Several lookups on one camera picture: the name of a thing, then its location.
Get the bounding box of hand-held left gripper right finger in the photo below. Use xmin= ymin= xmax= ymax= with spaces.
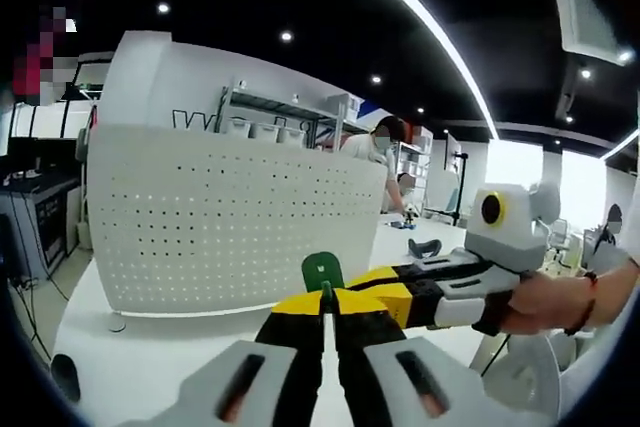
xmin=333 ymin=287 xmax=501 ymax=427

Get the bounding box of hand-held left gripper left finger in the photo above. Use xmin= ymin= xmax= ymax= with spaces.
xmin=144 ymin=291 xmax=329 ymax=427

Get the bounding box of green hook assembly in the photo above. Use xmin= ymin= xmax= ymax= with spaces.
xmin=301 ymin=251 xmax=344 ymax=318

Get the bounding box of white perforated mounting plate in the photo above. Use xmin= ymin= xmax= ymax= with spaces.
xmin=86 ymin=122 xmax=390 ymax=334

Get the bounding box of person's right hand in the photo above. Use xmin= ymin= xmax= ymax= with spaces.
xmin=504 ymin=268 xmax=595 ymax=337

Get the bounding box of black curved device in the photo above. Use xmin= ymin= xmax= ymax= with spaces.
xmin=406 ymin=237 xmax=444 ymax=261

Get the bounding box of black tripod stand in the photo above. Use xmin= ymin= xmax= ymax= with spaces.
xmin=448 ymin=150 xmax=472 ymax=227

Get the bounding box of grey mesh office chair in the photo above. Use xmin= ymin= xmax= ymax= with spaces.
xmin=469 ymin=330 xmax=562 ymax=421

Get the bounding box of linear ceiling light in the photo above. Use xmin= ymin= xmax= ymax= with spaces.
xmin=332 ymin=0 xmax=501 ymax=141

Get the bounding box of metal storage shelf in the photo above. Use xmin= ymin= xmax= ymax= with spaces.
xmin=218 ymin=79 xmax=354 ymax=149

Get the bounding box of ceiling air vent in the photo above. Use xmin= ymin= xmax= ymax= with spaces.
xmin=549 ymin=0 xmax=637 ymax=67

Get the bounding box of black oval stand base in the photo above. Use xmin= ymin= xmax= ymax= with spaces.
xmin=49 ymin=353 xmax=82 ymax=404

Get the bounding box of red bead bracelet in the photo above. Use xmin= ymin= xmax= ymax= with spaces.
xmin=564 ymin=270 xmax=600 ymax=338

